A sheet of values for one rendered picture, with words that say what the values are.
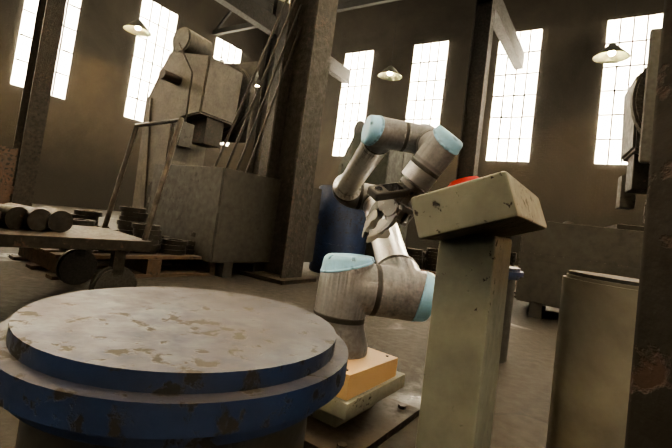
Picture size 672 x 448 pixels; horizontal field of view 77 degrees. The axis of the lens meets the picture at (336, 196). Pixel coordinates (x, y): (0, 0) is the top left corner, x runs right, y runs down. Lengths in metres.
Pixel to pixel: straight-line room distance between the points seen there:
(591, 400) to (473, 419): 0.13
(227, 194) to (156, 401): 2.97
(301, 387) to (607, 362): 0.34
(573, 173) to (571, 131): 1.02
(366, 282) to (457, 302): 0.66
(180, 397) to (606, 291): 0.44
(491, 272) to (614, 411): 0.18
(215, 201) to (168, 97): 3.06
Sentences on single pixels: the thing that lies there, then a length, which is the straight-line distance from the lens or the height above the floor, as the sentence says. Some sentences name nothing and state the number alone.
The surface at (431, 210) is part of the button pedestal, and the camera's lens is 0.48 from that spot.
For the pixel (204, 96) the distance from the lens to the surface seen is 5.66.
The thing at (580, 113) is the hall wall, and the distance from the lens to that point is 11.74.
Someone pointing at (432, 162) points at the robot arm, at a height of 0.73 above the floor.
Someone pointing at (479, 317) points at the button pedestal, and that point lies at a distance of 0.54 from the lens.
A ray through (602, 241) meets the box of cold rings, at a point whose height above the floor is 0.64.
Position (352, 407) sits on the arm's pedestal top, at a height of 0.11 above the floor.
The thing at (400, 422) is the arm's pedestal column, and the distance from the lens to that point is 1.32.
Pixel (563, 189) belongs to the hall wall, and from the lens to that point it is 11.39.
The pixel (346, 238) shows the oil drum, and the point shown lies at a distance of 4.15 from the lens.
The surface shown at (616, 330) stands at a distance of 0.56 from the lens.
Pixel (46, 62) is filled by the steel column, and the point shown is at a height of 2.35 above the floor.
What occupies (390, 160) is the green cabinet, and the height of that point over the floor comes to 1.22.
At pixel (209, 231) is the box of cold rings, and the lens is 3.27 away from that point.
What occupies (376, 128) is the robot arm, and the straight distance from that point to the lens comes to 1.22.
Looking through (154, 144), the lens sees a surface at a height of 1.22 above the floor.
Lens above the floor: 0.54
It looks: 3 degrees up
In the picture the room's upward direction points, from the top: 7 degrees clockwise
